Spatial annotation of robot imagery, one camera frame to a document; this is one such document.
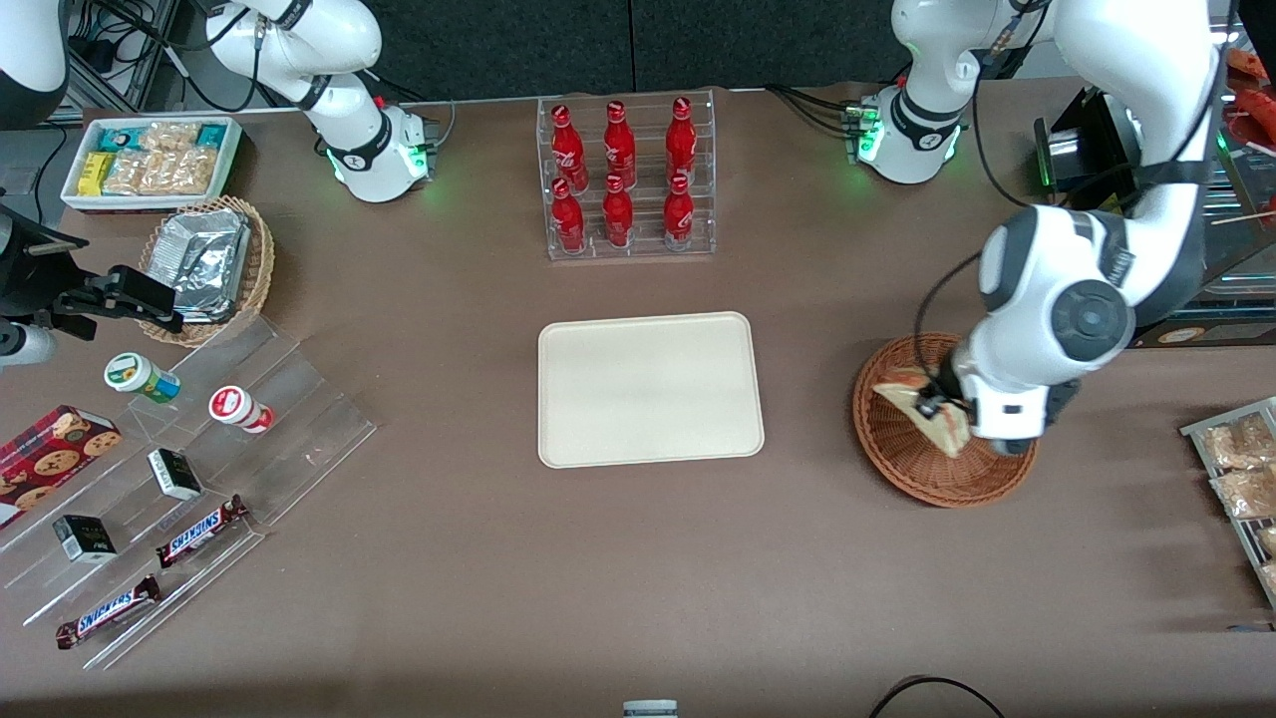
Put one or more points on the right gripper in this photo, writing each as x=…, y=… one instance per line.
x=28, y=271

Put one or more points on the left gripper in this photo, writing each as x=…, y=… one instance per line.
x=941, y=391

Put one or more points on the triangular sandwich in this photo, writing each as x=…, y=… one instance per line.
x=897, y=392

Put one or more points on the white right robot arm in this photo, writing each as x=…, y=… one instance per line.
x=339, y=60

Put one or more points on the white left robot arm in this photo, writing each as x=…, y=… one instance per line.
x=1097, y=319

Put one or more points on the round brown wicker basket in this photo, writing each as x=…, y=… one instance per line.
x=897, y=464

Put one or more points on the tan wicker basket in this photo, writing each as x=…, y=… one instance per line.
x=257, y=269

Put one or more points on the tray of packaged snacks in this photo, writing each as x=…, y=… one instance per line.
x=1196, y=431

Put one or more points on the cream plastic tray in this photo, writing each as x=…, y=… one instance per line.
x=648, y=389

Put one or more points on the green lid cup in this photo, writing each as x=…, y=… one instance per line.
x=135, y=374

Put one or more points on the silver foil packet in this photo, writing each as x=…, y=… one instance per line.
x=204, y=259

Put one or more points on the white snack bin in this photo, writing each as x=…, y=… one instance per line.
x=72, y=199

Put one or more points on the yellow snack packet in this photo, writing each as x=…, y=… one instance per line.
x=95, y=175

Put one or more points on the clear cracker bag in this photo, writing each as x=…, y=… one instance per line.
x=125, y=173
x=169, y=138
x=179, y=172

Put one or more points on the red lid cup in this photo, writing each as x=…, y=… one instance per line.
x=234, y=406

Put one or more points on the teal snack packet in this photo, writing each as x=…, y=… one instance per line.
x=120, y=140
x=210, y=136

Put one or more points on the red cookie box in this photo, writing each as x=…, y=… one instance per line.
x=50, y=459

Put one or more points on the small black box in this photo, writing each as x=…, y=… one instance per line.
x=85, y=538
x=174, y=474

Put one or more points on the clear acrylic step display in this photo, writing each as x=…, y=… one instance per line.
x=299, y=419

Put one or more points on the snickers bar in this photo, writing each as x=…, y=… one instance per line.
x=105, y=612
x=199, y=532

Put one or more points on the clear bag of snacks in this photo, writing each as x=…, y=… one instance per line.
x=1266, y=540
x=1236, y=444
x=1269, y=575
x=1246, y=494

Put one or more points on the red cola bottle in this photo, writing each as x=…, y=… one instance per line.
x=568, y=155
x=620, y=150
x=679, y=214
x=568, y=219
x=681, y=145
x=617, y=214

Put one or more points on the clear acrylic bottle rack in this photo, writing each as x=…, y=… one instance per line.
x=643, y=239

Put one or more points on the small blue object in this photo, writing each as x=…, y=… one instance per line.
x=1251, y=628

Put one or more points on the black backdrop panel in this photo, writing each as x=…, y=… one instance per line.
x=768, y=40
x=498, y=45

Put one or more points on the small grey object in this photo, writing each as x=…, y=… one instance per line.
x=650, y=709

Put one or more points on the orange fried snack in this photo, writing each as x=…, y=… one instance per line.
x=1254, y=100

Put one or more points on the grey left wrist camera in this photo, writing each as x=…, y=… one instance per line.
x=1015, y=448

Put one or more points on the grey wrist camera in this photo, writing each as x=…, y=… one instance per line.
x=1015, y=448
x=25, y=345

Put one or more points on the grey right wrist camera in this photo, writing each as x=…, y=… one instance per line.
x=25, y=345

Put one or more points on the aluminium frame structure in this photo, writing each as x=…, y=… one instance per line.
x=150, y=60

